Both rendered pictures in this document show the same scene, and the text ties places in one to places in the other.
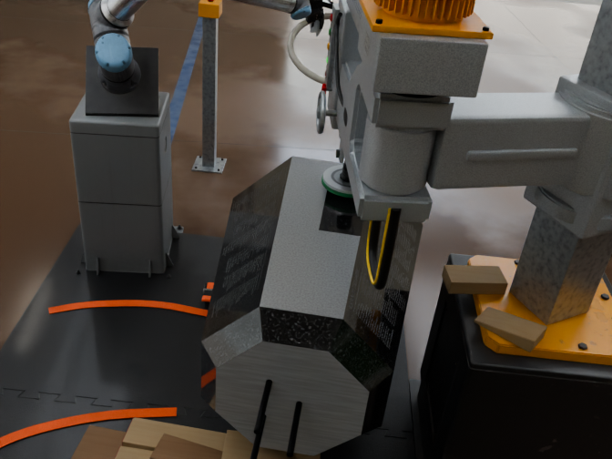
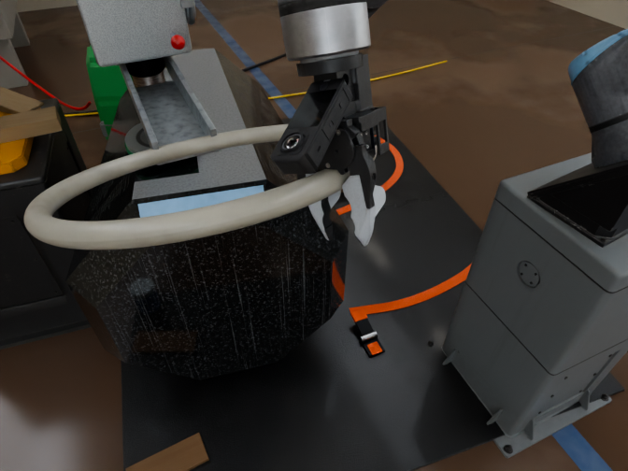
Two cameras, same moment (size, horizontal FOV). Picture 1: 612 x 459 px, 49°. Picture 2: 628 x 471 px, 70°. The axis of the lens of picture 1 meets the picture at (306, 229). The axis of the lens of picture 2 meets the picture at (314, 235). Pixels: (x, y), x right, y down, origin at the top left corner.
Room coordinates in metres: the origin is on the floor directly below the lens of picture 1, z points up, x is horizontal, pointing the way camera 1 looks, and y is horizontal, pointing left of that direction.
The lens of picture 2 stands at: (3.56, -0.11, 1.59)
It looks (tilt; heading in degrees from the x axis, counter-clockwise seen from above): 43 degrees down; 161
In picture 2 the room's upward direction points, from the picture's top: straight up
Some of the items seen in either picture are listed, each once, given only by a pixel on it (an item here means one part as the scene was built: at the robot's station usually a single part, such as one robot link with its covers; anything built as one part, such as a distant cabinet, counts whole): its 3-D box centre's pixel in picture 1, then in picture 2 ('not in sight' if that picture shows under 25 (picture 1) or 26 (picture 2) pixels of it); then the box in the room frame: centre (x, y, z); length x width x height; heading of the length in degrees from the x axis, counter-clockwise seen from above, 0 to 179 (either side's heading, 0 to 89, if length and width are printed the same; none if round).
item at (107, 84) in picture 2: not in sight; (113, 70); (0.55, -0.41, 0.43); 0.35 x 0.35 x 0.87; 75
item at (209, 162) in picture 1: (209, 88); not in sight; (3.98, 0.69, 0.54); 0.20 x 0.20 x 1.09; 0
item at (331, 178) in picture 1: (350, 178); (164, 135); (2.33, -0.15, 0.91); 0.21 x 0.21 x 0.01
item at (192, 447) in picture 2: not in sight; (167, 463); (2.87, -0.39, 0.02); 0.25 x 0.10 x 0.01; 100
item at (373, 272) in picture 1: (381, 235); not in sight; (1.68, -0.22, 1.10); 0.23 x 0.03 x 0.32; 6
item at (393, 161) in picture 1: (397, 147); not in sight; (1.68, -0.23, 1.39); 0.19 x 0.19 x 0.20
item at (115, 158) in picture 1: (127, 183); (551, 303); (2.94, 0.92, 0.43); 0.50 x 0.50 x 0.85; 5
